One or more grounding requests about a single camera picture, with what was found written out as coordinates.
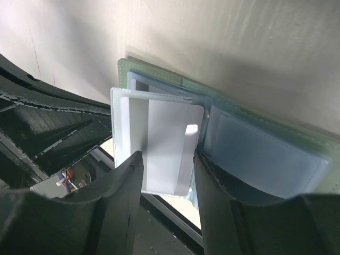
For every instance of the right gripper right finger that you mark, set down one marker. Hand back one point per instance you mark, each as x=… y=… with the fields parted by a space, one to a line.
x=239 y=219

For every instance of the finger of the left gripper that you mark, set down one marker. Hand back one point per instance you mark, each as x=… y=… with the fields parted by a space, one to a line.
x=45 y=130

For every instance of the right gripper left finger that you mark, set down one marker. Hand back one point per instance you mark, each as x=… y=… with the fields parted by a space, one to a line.
x=99 y=218

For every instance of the green leather card holder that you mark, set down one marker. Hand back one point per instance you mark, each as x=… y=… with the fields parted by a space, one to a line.
x=280 y=159

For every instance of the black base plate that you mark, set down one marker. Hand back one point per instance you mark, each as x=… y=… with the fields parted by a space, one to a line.
x=161 y=229

